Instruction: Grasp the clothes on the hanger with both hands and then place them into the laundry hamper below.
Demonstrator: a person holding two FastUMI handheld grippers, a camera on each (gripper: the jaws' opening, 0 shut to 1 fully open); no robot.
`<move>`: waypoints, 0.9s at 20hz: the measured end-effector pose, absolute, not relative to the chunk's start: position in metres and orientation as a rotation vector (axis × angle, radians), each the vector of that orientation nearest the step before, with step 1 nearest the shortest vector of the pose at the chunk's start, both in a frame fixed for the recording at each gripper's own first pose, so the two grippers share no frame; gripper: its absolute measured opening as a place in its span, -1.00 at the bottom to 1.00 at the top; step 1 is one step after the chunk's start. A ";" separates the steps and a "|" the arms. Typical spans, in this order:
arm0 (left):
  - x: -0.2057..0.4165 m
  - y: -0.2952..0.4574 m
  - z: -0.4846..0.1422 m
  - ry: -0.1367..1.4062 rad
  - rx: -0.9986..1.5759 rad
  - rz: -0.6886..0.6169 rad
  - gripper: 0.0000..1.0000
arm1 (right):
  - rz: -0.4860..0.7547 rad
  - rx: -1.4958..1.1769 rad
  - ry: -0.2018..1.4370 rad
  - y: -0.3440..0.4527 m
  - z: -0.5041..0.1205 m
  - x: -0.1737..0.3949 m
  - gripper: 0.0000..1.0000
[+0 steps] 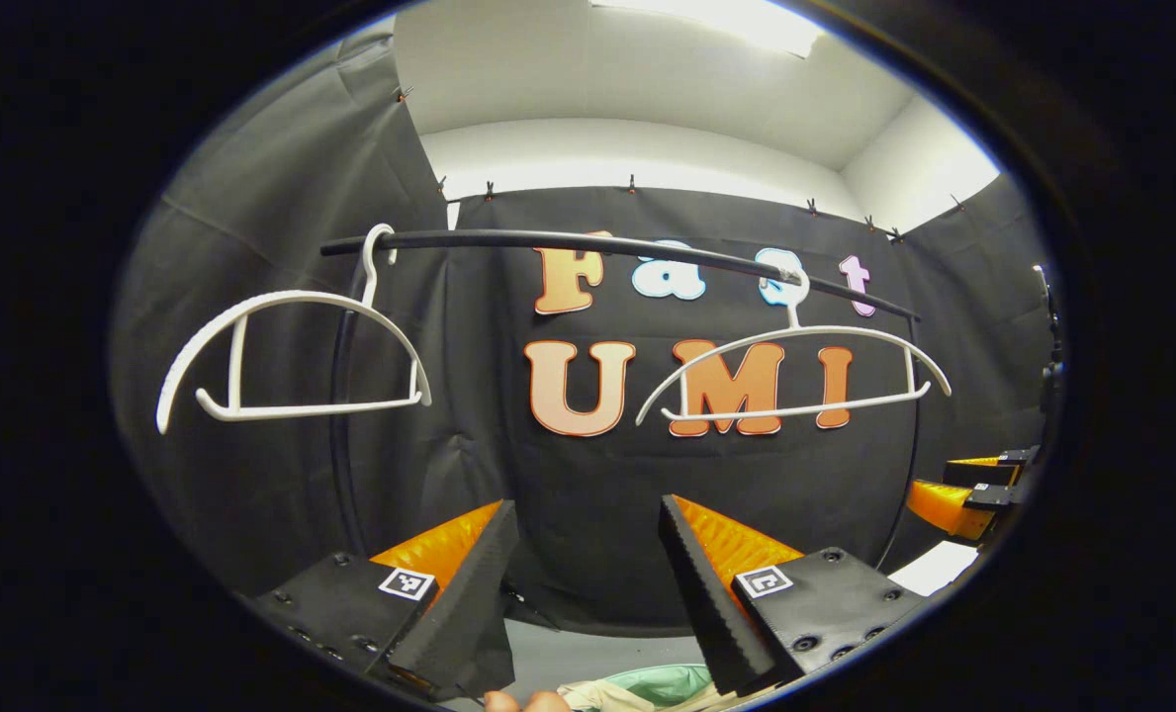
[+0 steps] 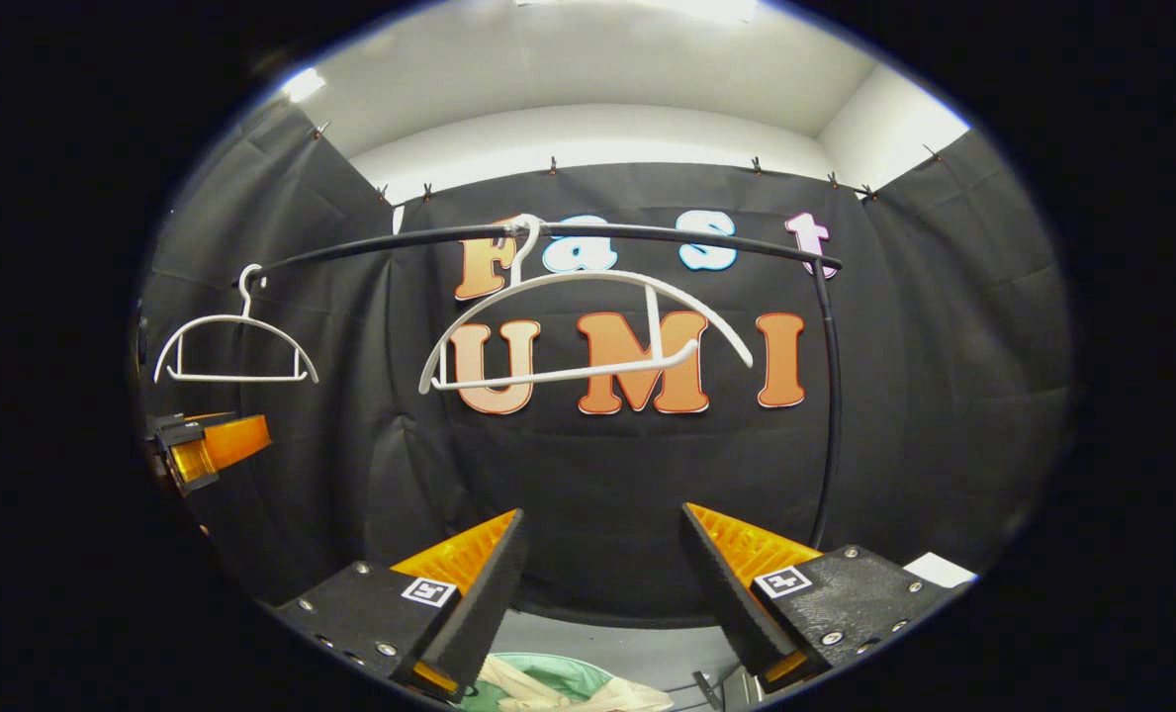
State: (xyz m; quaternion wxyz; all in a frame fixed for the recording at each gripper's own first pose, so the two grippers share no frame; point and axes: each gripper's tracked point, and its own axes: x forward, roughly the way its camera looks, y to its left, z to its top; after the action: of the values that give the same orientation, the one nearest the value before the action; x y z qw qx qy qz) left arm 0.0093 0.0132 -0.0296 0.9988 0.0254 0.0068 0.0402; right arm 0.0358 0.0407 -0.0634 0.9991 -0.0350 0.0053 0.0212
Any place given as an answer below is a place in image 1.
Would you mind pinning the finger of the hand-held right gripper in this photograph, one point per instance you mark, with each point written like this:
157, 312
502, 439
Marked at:
949, 506
988, 470

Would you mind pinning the cream jacket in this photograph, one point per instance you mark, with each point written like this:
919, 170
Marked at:
588, 695

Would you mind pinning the row of small black clips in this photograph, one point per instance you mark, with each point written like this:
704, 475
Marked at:
632, 183

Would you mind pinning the ribbed white clothes hanger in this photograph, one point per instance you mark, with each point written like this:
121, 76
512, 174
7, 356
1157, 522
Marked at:
369, 282

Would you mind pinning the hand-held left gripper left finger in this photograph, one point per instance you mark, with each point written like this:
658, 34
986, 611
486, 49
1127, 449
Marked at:
469, 613

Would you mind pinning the green laundry hamper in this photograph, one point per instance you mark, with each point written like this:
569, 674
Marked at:
667, 680

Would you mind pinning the black clothes rail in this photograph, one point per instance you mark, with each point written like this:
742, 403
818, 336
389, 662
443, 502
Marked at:
508, 240

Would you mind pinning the smooth white clothes hanger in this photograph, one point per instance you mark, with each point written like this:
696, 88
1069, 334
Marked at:
795, 331

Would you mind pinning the long ceiling light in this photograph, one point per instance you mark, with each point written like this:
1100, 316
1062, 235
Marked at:
726, 20

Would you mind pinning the black backdrop cloth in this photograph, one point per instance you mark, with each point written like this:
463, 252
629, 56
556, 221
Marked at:
588, 494

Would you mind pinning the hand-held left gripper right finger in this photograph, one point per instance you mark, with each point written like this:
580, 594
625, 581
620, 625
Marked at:
706, 603

